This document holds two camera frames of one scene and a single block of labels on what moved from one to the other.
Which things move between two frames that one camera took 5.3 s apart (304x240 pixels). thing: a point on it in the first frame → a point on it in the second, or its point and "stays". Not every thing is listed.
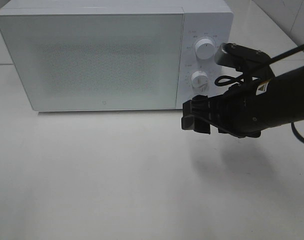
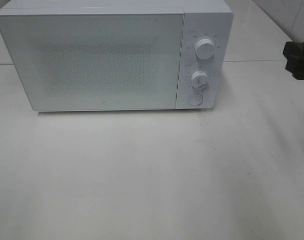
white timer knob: (199, 81) stays
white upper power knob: (205, 49) stays
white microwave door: (96, 59) stays
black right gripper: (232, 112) → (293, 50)
